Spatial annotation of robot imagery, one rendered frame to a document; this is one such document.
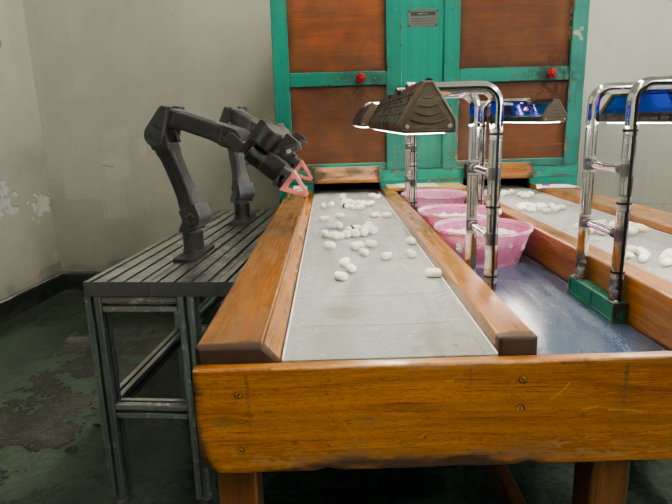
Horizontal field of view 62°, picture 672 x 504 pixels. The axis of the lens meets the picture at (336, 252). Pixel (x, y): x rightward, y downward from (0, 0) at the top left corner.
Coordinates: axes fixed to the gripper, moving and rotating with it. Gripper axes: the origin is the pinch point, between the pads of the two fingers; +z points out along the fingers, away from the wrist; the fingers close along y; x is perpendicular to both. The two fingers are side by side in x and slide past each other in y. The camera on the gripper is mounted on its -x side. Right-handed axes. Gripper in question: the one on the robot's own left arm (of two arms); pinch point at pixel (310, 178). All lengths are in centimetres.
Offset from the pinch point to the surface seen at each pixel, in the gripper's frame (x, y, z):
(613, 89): -60, -93, 33
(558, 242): -33, -76, 54
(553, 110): -66, -33, 44
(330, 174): -3.1, 40.2, 7.4
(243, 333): 11, -132, 2
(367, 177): -12.3, 39.5, 21.0
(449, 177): -35, 45, 51
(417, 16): -78, 46, -5
